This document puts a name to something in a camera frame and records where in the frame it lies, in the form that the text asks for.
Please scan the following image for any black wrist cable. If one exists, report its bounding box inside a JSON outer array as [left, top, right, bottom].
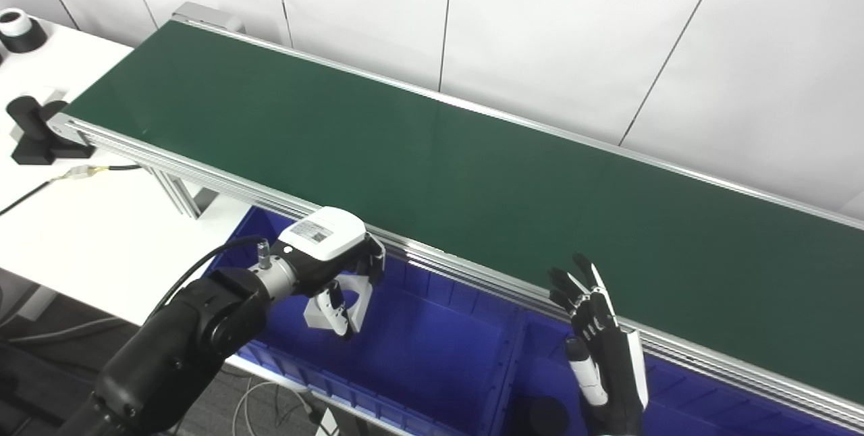
[[145, 235, 272, 319]]

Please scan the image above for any grey floor cable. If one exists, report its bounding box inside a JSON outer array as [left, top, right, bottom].
[[0, 317, 130, 347]]

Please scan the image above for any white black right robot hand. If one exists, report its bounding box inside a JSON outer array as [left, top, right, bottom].
[[548, 252, 650, 436]]

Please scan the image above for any white floor cable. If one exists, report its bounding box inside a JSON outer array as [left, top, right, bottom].
[[233, 369, 325, 436]]

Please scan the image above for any black round part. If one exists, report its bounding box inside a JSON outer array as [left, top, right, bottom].
[[523, 396, 572, 436]]

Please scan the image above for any green conveyor belt aluminium frame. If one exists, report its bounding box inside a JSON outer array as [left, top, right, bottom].
[[47, 14, 864, 433]]

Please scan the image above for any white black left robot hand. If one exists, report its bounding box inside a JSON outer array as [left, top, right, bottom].
[[273, 207, 387, 341]]

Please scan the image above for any aluminium conveyor support leg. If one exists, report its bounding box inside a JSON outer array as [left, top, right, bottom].
[[150, 169, 221, 220]]

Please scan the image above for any black white cylindrical part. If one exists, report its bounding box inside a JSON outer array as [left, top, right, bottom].
[[0, 8, 49, 54]]

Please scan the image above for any grey conveyor motor housing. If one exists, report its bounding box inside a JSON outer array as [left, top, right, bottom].
[[172, 2, 245, 34]]

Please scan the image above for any black cross-shaped part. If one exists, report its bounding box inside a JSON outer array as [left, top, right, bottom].
[[5, 95, 96, 166]]

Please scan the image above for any white square part round hole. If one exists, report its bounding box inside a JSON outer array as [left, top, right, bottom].
[[304, 274, 374, 336]]

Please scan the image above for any blue plastic bin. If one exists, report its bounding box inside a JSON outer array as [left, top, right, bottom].
[[233, 207, 529, 436], [489, 308, 864, 436]]

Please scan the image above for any black cable yellow connector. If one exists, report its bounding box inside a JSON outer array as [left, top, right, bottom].
[[0, 163, 142, 218]]

